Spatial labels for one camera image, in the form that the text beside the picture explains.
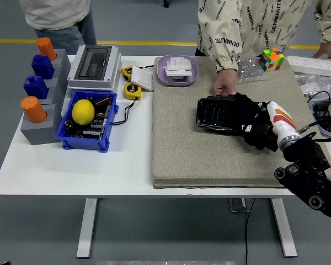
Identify thin black cable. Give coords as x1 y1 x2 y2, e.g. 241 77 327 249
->
110 98 141 126

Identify black power cable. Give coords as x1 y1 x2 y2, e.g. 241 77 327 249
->
244 198 257 265

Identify yellow lemon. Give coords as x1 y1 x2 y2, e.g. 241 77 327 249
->
72 99 95 126

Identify beige mat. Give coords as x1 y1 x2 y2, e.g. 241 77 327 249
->
151 56 331 189

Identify grey white electrical enclosure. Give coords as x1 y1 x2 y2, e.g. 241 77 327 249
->
66 44 122 92

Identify blue plastic bin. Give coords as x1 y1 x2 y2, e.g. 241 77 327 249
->
55 89 119 153

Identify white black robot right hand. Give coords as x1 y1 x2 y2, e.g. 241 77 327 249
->
241 100 301 141

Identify clear bag of metal nuts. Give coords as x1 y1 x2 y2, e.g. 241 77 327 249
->
236 51 270 84

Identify colourful puzzle cube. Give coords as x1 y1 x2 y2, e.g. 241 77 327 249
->
258 47 286 72

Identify black panel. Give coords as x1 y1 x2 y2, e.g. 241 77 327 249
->
195 96 246 136

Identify yellow tape measure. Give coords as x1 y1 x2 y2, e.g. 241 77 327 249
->
123 82 142 100
121 65 136 82

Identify dark circuit board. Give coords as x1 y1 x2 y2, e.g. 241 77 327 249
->
63 95 113 140

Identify orange cylinder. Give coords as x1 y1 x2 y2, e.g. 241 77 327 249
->
36 37 58 62
20 96 48 124

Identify person's right hand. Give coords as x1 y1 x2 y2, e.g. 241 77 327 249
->
211 68 238 97

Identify white table leg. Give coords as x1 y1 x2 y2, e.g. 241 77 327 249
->
270 198 298 258
76 198 98 259

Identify clear plastic bags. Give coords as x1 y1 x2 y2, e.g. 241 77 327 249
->
294 71 331 97

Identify grey table control box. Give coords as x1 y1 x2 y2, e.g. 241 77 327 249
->
228 198 251 213

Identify grey stepped block holder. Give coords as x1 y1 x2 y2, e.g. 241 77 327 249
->
20 49 72 146

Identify purple plate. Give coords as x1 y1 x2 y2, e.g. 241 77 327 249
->
157 54 199 87

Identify person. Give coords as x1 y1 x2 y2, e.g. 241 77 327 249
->
195 0 331 74
19 0 97 55

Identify white power strip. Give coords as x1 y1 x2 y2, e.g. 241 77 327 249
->
286 55 331 78

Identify stack of white switches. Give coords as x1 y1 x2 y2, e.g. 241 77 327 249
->
163 55 194 80

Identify white wall switch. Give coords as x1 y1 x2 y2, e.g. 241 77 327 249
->
131 66 156 92

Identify blue block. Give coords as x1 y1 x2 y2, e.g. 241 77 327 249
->
31 54 55 80
23 75 50 100

